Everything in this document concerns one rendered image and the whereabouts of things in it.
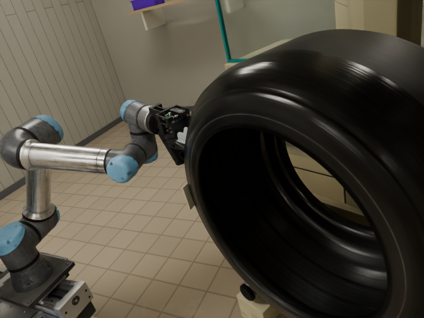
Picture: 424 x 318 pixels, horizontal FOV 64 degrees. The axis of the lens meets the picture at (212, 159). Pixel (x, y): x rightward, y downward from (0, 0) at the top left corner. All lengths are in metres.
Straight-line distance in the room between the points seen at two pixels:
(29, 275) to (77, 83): 4.02
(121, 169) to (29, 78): 3.94
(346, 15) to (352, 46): 0.27
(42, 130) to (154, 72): 4.22
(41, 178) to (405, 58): 1.17
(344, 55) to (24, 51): 4.53
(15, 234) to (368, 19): 1.28
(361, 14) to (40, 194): 1.18
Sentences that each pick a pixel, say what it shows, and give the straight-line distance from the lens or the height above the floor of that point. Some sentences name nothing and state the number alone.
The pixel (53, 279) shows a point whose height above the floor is 0.72.
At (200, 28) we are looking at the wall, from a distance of 4.80.
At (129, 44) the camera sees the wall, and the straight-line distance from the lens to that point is 5.49.
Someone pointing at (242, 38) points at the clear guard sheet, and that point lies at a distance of 1.40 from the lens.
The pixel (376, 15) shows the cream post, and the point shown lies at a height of 1.44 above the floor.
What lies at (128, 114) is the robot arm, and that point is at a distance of 1.03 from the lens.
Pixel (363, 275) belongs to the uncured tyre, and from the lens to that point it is 0.88.
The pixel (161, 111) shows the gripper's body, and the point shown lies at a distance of 0.90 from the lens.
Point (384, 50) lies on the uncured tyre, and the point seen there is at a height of 1.42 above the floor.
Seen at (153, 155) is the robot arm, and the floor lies 1.14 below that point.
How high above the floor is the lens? 1.55
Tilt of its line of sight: 26 degrees down
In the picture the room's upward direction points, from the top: 14 degrees counter-clockwise
